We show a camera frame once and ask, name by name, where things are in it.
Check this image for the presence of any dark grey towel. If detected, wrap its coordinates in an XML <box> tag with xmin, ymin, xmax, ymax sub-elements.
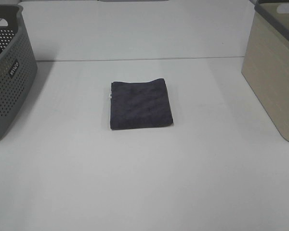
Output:
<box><xmin>110</xmin><ymin>78</ymin><xmax>173</xmax><ymax>130</ymax></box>

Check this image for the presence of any grey perforated plastic basket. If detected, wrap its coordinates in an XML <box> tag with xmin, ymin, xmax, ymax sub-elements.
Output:
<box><xmin>0</xmin><ymin>4</ymin><xmax>38</xmax><ymax>139</ymax></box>

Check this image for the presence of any beige plastic storage bin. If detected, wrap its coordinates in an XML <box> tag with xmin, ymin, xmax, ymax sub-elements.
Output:
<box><xmin>241</xmin><ymin>0</ymin><xmax>289</xmax><ymax>142</ymax></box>

